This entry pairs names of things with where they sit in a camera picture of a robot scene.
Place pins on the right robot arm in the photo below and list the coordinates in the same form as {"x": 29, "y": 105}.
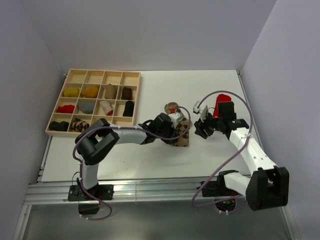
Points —
{"x": 268, "y": 185}

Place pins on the brown argyle sock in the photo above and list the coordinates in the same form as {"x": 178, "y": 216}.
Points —
{"x": 180, "y": 127}

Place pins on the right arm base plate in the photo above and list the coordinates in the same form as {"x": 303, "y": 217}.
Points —
{"x": 216, "y": 188}

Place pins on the grey rolled sock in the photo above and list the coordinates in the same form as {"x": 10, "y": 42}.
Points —
{"x": 86, "y": 107}

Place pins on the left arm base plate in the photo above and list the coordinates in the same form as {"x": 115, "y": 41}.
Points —
{"x": 101, "y": 192}

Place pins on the dark brown rolled sock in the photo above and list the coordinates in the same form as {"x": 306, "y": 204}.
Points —
{"x": 126, "y": 94}

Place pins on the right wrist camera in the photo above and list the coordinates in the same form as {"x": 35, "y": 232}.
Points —
{"x": 201, "y": 110}

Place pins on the yellow rolled sock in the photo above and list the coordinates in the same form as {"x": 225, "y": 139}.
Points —
{"x": 72, "y": 92}

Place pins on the wooden compartment tray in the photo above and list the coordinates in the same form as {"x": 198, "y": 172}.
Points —
{"x": 85, "y": 78}

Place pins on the orange rolled sock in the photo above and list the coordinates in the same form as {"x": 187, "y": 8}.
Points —
{"x": 90, "y": 92}

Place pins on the flat red Santa sock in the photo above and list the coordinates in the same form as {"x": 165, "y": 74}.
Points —
{"x": 222, "y": 98}

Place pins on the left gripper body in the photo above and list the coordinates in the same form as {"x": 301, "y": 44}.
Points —
{"x": 169, "y": 132}

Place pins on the red rolled sock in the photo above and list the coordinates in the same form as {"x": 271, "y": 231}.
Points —
{"x": 66, "y": 109}

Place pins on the tan rolled sock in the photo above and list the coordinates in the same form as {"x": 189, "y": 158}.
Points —
{"x": 110, "y": 91}

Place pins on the black rolled sock in tray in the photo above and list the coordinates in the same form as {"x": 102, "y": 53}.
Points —
{"x": 59, "y": 126}

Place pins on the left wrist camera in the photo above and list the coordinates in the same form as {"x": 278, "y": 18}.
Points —
{"x": 175, "y": 116}

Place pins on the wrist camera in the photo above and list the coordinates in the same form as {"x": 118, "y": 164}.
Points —
{"x": 201, "y": 110}
{"x": 175, "y": 116}

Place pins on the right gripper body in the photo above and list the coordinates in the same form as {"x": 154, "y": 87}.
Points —
{"x": 209, "y": 124}

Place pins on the argyle rolled sock in tray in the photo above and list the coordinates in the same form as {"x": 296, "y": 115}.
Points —
{"x": 79, "y": 125}

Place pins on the white red-tipped rolled sock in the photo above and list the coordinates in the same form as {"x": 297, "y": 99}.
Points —
{"x": 107, "y": 107}

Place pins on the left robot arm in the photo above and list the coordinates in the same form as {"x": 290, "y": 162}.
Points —
{"x": 93, "y": 145}

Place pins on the black sock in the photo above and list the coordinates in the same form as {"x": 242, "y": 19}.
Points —
{"x": 59, "y": 126}
{"x": 128, "y": 109}

